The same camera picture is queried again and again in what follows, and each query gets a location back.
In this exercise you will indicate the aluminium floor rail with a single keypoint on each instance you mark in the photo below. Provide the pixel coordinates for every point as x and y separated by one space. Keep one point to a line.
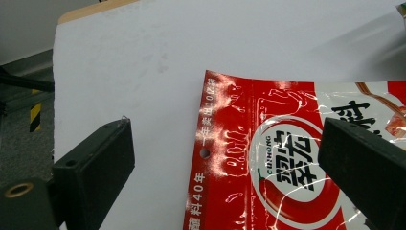
22 102

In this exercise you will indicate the white table sheet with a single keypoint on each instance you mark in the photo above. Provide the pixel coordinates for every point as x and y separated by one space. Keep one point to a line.
159 48

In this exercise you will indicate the red sauce packet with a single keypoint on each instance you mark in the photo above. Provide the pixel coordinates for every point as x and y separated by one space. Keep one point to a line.
230 191

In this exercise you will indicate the black metal stand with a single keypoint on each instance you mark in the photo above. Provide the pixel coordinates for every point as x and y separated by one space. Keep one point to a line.
25 82

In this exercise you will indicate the yellow black hazard tape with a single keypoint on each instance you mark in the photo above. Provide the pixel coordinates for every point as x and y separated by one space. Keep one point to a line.
35 116

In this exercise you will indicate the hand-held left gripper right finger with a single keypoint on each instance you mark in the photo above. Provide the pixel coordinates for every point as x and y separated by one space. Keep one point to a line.
367 172

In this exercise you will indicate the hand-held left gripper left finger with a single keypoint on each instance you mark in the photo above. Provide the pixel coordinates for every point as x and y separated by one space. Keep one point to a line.
95 166

